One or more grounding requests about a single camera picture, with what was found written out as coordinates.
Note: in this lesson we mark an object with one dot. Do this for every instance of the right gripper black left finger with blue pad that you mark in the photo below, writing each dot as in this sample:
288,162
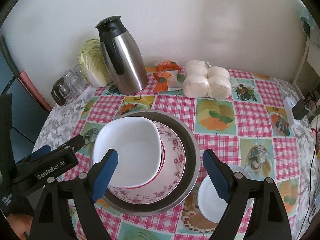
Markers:
52,218

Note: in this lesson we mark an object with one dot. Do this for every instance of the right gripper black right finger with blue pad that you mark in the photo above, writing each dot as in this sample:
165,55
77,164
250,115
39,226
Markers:
268,219

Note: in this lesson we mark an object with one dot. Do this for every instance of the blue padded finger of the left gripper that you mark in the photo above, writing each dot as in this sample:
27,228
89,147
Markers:
41,152

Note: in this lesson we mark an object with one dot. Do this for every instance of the white square plate grey swirls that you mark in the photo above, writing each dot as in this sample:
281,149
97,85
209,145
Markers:
210,204

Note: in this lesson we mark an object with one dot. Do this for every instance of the plain white bowl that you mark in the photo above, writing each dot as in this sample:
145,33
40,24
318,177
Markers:
138,145

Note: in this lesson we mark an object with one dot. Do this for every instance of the pink floral round plate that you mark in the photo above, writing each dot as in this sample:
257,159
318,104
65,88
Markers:
167,179

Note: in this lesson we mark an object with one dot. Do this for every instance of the round stainless steel plate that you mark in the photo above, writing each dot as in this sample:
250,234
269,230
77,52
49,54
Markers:
185,186

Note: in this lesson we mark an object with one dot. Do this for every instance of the strawberry pattern white bowl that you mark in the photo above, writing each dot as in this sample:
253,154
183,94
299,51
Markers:
159,170

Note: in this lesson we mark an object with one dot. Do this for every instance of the person's left hand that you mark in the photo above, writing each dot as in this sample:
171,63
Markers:
21,224

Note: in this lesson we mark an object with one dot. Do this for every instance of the dark blue refrigerator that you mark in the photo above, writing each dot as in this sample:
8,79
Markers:
28,116

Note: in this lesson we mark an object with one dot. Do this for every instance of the clear drinking glasses group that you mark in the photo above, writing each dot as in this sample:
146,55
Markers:
70,86

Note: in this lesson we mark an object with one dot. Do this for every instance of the pink checkered tablecloth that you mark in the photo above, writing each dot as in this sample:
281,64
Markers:
248,129

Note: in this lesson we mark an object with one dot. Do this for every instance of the green napa cabbage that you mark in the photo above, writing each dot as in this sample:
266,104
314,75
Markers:
93,65

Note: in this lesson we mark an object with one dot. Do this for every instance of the stainless steel thermos jug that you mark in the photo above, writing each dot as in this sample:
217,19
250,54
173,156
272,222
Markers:
122,56

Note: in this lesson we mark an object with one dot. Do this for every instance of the black power adapter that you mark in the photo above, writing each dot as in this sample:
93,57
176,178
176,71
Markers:
301,109

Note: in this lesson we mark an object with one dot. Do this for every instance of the white power strip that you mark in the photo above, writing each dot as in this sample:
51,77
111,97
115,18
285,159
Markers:
288,106

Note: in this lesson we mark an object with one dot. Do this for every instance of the orange snack packet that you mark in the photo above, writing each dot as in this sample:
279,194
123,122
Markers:
168,76

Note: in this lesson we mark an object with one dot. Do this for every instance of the bag of white buns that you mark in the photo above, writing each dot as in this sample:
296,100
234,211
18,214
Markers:
204,80

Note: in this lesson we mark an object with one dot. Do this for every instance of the white chair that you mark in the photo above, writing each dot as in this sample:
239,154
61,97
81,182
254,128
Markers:
307,76

